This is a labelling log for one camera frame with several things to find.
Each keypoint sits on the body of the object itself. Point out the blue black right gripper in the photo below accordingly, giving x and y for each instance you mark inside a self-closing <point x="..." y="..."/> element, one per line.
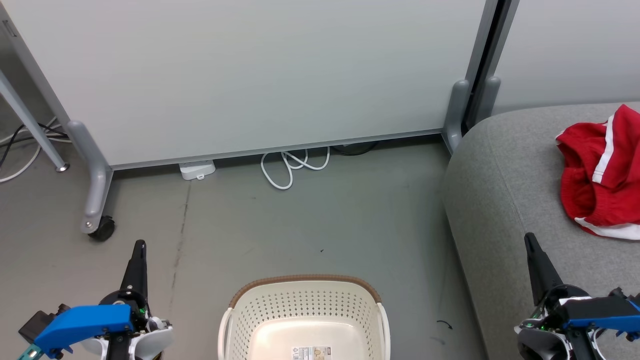
<point x="600" y="312"/>

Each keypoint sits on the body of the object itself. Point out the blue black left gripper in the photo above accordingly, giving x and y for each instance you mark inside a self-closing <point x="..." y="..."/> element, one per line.
<point x="85" y="322"/>

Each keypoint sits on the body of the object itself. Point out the red shorts with white stripes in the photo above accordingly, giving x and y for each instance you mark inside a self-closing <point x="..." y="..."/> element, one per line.
<point x="590" y="190"/>

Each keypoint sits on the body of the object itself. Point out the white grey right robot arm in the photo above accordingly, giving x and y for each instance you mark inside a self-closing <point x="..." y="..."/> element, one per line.
<point x="537" y="345"/>

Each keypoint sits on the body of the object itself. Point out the cream perforated laundry basket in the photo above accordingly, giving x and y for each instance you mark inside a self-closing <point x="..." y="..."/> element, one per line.
<point x="305" y="305"/>

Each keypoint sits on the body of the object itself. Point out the paper sticker in basket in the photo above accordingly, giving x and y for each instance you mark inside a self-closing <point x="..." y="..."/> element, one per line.
<point x="311" y="353"/>

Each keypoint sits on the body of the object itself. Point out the black caster wheel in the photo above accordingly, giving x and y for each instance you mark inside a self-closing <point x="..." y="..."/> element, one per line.
<point x="103" y="230"/>

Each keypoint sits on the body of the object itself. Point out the grey fabric sofa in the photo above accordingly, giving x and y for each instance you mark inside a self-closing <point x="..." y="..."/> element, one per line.
<point x="500" y="210"/>

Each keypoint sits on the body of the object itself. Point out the long grey partition foot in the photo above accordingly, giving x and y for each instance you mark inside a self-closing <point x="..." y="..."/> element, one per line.
<point x="95" y="180"/>

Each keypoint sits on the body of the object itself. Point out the small black floor scrap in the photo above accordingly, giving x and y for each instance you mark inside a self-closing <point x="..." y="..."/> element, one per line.
<point x="445" y="324"/>

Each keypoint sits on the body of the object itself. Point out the white power adapter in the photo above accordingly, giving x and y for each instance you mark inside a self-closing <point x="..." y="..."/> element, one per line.
<point x="197" y="170"/>

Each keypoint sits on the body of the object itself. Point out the short grey partition foot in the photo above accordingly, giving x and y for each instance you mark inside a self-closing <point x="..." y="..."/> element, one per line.
<point x="487" y="100"/>
<point x="456" y="115"/>

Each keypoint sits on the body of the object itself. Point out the grey metal table leg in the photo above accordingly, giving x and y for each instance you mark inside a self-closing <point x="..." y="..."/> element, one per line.
<point x="30" y="125"/>

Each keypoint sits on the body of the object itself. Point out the narrow white partition panel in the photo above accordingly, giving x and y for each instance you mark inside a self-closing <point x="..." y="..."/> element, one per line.
<point x="570" y="50"/>

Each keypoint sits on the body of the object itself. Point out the wide white partition panel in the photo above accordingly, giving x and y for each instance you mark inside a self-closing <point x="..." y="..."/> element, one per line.
<point x="250" y="75"/>

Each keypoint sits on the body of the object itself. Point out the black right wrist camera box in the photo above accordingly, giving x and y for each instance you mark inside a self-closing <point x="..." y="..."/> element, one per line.
<point x="617" y="293"/>

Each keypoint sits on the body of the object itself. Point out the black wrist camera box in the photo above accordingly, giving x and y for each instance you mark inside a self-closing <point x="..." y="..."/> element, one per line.
<point x="617" y="293"/>
<point x="40" y="320"/>

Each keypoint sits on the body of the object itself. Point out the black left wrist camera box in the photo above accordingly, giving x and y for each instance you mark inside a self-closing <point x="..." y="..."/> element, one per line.
<point x="40" y="320"/>

